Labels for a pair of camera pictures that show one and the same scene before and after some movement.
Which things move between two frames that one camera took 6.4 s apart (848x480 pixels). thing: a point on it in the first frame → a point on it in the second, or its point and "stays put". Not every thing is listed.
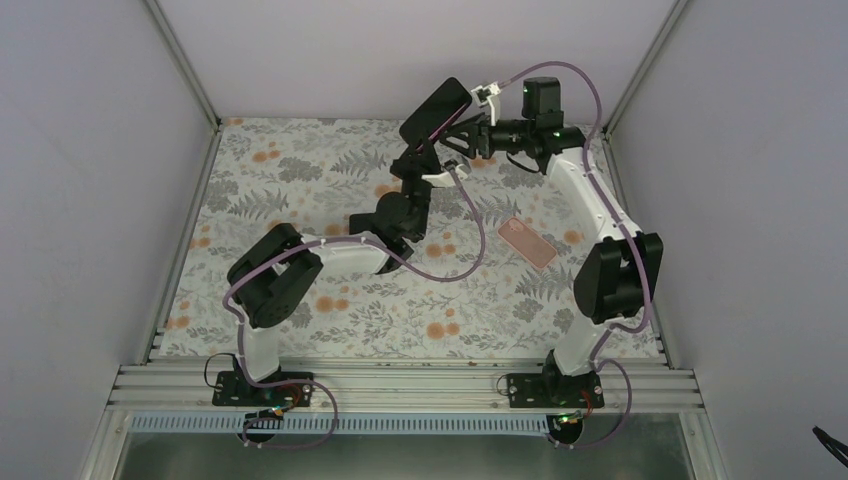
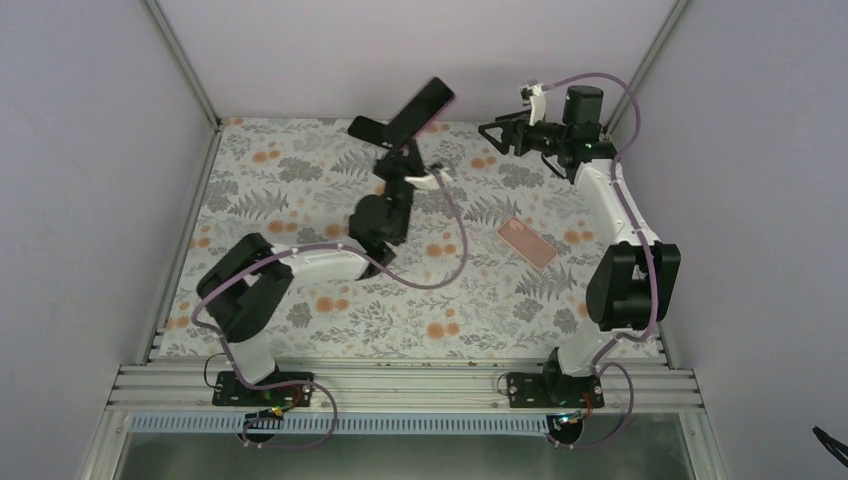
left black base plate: x=233 y=390 stays put
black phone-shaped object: x=435 y=114 → x=370 y=130
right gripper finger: x=476 y=131 → x=515 y=132
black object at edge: x=828 y=440 stays put
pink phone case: x=527 y=243 stays put
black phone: x=436 y=113 → x=418 y=111
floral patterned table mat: x=494 y=277 stays put
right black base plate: x=553 y=390 stays put
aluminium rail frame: x=404 y=388 stays put
